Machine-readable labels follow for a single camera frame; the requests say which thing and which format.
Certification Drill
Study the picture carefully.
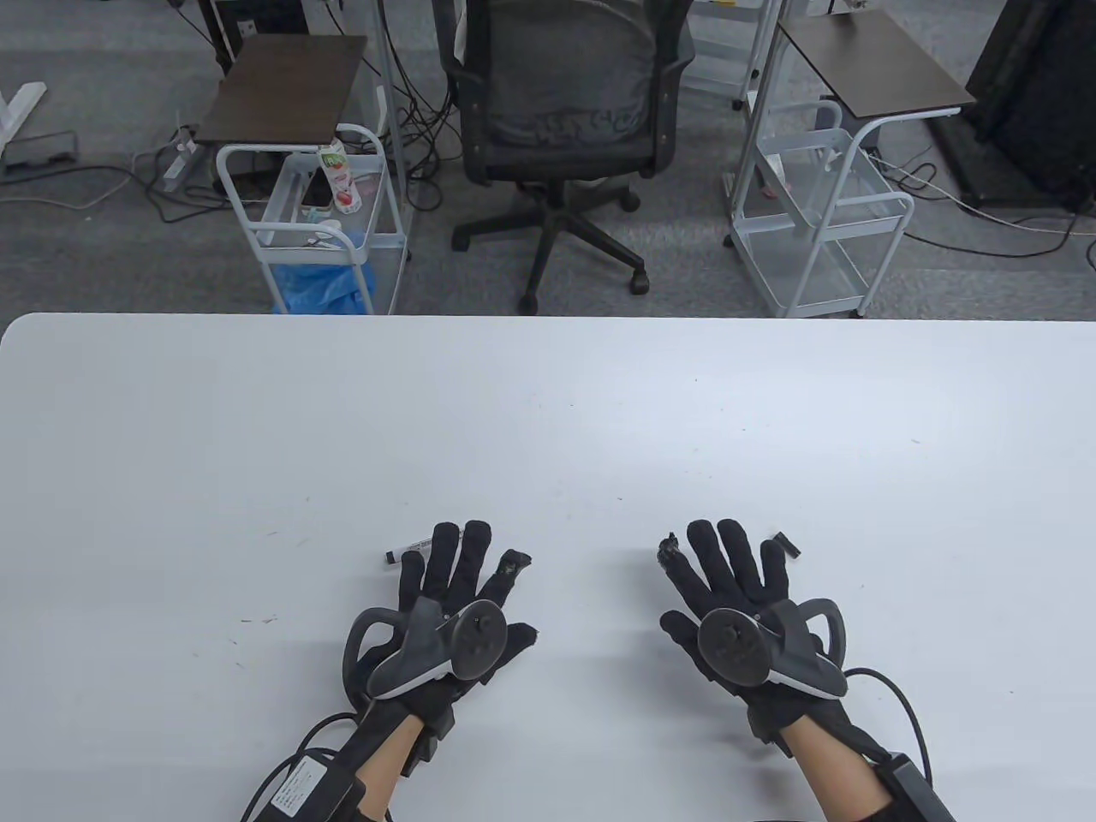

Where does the white power strip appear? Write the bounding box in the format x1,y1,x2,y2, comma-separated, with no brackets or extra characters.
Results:
163,128,202,191

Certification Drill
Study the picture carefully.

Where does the tangle of black cables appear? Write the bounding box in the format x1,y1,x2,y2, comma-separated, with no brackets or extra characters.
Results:
368,34,468,215

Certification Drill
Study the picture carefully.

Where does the black cabinet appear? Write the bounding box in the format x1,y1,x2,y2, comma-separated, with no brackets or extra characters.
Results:
929,0,1096,211

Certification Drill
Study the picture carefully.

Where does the white floor cable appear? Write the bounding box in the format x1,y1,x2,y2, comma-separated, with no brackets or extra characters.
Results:
872,154,1096,234

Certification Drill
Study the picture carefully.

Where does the person's right hand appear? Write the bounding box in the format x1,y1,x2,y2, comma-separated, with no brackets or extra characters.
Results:
656,518,850,760

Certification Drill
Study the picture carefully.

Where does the brown top side table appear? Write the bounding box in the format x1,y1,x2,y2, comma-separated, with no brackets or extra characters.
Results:
194,34,371,148
777,9,979,121

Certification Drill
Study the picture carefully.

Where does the white marker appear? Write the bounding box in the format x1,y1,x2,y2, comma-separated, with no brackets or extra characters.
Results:
383,529,468,566

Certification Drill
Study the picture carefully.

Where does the black floor cable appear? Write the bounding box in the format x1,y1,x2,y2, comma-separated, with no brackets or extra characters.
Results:
901,210,1083,259

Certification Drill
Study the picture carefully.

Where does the person's left forearm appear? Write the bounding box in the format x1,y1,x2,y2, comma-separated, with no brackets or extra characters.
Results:
351,713,426,822

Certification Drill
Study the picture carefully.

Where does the black glove cable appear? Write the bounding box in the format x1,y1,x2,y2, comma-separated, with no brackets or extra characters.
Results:
843,668,934,780
240,711,360,822

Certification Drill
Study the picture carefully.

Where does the person's left hand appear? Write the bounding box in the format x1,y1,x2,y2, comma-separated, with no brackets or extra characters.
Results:
398,519,540,777

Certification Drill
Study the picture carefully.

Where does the white metal post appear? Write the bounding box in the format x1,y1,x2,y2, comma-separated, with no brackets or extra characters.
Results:
370,0,410,258
724,0,787,202

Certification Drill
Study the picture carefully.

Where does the blue plastic bag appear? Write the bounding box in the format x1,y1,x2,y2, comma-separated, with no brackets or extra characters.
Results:
270,261,378,316

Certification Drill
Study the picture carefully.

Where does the person's right forearm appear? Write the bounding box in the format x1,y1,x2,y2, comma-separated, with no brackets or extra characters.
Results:
788,719,896,822

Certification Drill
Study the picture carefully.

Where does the white desk foot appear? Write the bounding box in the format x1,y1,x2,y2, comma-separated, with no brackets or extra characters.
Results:
0,81,48,159

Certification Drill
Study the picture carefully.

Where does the black wrist box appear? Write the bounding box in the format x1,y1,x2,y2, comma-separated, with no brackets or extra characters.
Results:
873,752,956,822

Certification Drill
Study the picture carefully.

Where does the black box with white label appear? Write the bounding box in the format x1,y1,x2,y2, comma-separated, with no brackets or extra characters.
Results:
248,752,365,822

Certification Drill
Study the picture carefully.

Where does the black computer tower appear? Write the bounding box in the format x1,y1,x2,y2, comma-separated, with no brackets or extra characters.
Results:
197,0,311,74

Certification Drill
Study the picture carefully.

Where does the grey floor cable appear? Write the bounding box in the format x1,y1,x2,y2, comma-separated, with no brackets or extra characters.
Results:
0,163,228,225

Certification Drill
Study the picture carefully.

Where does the black mesh office chair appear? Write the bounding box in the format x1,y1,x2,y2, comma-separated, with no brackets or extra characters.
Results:
432,0,696,316

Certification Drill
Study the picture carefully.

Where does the grey handheld controller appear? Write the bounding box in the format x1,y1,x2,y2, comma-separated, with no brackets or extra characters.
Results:
696,597,849,700
342,598,508,703

